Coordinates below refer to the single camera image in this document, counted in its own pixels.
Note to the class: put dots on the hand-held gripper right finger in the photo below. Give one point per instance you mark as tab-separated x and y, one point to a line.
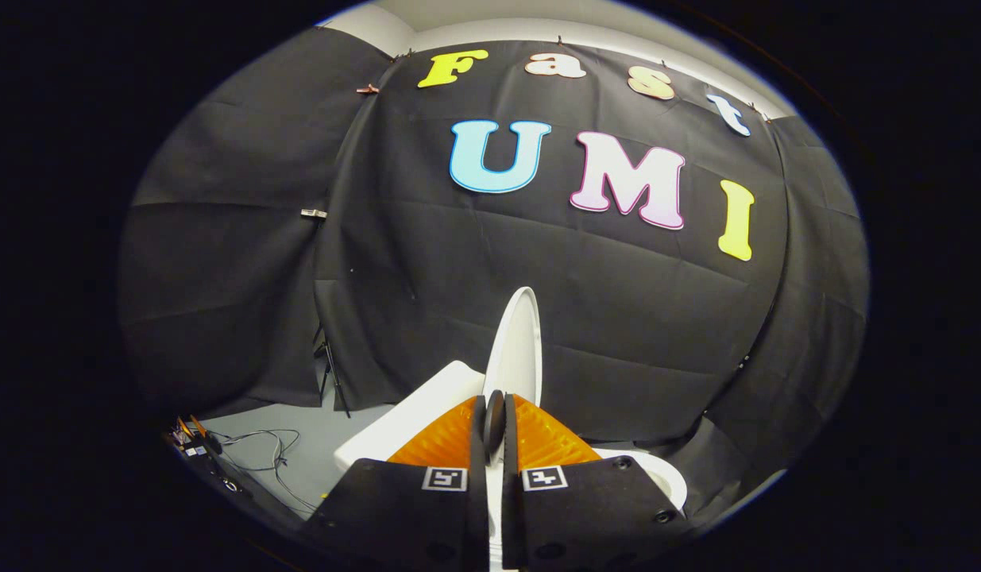
511	516

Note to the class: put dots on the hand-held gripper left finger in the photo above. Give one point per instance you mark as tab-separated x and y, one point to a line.
480	516

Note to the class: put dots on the black round lid pull tab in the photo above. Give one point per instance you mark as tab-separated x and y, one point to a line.
495	421

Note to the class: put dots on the white toilet tank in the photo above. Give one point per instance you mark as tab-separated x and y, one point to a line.
411	413

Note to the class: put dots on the white toilet seat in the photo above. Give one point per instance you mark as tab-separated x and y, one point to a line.
669	477

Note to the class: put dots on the black tripod stand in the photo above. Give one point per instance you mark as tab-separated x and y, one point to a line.
331	373

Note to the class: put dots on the black backdrop cloth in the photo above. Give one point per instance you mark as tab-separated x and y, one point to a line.
538	302

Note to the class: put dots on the dark floor equipment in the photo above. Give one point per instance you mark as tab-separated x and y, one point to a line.
196	441

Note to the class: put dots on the silver metal clip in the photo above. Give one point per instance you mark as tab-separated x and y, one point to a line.
314	213

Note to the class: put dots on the copper metal clip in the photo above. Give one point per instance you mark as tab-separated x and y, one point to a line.
368	89

